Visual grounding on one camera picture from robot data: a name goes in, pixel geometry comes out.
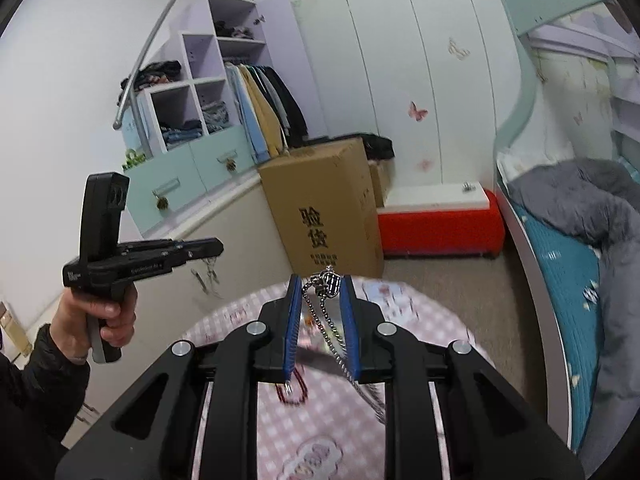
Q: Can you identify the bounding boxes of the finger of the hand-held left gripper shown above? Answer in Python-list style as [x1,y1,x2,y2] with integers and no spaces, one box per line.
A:
[117,237,224,263]

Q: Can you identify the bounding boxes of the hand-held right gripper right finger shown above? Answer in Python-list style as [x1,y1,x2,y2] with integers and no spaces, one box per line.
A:
[340,276,586,480]

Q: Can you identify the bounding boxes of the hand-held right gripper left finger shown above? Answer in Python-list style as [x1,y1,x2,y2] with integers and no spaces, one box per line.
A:
[55,275,303,480]

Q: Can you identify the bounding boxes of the silver chain necklace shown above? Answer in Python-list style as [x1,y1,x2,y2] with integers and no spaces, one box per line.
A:
[301,265,388,423]

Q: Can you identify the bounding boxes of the person's left forearm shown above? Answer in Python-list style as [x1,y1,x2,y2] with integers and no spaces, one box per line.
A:
[0,324,92,480]

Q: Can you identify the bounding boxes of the person's left hand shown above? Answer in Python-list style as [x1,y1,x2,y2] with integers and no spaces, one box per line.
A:
[50,287,138,363]

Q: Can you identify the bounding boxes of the low beige cabinet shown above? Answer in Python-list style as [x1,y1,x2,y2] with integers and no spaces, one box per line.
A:
[0,175,301,441]

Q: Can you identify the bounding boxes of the wide teal drawer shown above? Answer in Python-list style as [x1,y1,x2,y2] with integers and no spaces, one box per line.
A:
[124,152,206,236]

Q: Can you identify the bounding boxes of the narrow teal drawer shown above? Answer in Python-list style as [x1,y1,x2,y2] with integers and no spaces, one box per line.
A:
[189,127,256,196]

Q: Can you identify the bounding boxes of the round table with checked cloth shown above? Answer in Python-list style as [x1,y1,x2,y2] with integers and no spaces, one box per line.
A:
[181,275,493,480]

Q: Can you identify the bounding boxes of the folded dark jeans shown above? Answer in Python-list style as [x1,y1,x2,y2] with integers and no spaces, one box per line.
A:
[161,119,203,150]

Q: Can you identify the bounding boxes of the large cardboard box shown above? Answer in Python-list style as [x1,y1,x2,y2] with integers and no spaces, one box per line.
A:
[258,137,385,278]

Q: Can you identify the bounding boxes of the folded light jeans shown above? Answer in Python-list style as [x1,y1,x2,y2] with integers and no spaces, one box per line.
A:
[201,101,230,133]

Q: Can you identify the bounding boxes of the red storage bench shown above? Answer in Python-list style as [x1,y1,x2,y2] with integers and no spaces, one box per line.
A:
[376,189,506,260]

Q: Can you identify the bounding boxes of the light blue hanging shirt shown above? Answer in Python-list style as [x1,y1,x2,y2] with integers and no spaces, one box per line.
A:
[225,65,268,165]

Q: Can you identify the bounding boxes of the small cardboard box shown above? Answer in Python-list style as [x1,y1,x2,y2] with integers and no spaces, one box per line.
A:
[369,160,393,208]

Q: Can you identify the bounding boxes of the yellow hanging shirt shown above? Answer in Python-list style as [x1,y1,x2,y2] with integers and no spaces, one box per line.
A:
[240,66,287,158]

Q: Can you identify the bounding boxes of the dark clothes pile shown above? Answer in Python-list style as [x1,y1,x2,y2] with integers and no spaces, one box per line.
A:
[120,61,182,93]

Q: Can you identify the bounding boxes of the white board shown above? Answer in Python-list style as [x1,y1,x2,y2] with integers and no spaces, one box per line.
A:
[382,182,490,217]

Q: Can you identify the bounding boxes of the black hanging jacket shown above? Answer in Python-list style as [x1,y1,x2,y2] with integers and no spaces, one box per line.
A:
[260,65,309,148]

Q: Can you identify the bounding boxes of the black cloth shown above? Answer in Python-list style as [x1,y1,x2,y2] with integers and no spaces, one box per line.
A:
[362,135,396,162]

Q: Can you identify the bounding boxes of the purple stair shelf cabinet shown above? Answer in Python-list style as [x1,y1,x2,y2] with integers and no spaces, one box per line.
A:
[120,0,306,238]

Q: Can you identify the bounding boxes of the grey metal handrail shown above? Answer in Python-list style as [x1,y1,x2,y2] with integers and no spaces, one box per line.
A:
[112,0,253,153]

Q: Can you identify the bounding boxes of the teal bed sheet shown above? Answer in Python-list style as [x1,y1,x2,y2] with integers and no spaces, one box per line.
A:
[515,200,608,453]

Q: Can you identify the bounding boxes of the dark folded clothes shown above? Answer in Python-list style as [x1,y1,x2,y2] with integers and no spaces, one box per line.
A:
[214,21,253,40]

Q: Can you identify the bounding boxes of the white pillow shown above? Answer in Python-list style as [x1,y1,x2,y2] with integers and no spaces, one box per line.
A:
[495,135,576,181]

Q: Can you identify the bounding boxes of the grey duvet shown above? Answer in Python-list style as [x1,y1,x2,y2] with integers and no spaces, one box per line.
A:
[507,157,640,476]

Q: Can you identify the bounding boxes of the pale green bunk bed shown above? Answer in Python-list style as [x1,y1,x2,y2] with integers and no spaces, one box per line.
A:
[492,0,640,456]

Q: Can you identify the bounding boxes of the white wardrobe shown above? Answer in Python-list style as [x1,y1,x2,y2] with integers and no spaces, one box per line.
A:
[292,0,526,196]

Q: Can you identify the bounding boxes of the purple bed wall shelf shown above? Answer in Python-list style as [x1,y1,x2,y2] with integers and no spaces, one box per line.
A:
[607,55,640,161]

